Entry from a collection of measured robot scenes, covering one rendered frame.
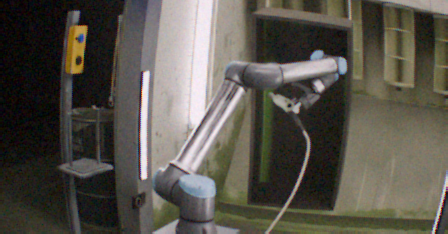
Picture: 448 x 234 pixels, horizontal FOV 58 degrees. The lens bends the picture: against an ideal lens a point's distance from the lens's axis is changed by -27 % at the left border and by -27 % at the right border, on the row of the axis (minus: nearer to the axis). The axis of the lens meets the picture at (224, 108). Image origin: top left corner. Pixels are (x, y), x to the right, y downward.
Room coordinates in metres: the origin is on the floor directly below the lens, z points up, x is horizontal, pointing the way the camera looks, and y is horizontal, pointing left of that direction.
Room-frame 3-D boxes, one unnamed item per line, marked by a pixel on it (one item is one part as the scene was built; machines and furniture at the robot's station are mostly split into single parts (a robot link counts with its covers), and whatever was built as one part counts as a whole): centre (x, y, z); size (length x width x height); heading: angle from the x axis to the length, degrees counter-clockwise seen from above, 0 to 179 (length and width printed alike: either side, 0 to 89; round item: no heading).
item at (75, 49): (2.51, 0.82, 1.42); 0.12 x 0.06 x 0.26; 158
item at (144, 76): (2.91, 0.45, 0.96); 0.06 x 0.02 x 0.63; 158
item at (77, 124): (3.65, 0.97, 0.44); 0.59 x 0.58 x 0.89; 49
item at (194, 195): (2.11, 0.09, 0.83); 0.17 x 0.15 x 0.18; 39
